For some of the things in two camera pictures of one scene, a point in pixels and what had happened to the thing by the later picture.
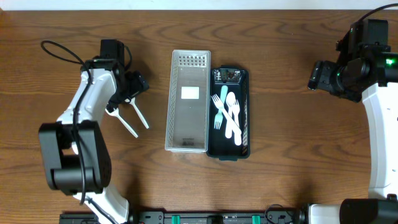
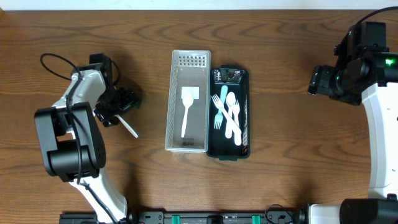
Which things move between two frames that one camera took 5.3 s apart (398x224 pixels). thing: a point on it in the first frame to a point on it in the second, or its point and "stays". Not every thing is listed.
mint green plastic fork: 219,119 stays
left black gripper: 125,97 to 114,114
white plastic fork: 221,105 stays
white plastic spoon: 131,101 to 187,101
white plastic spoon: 115,112 stays
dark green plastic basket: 237,80 stays
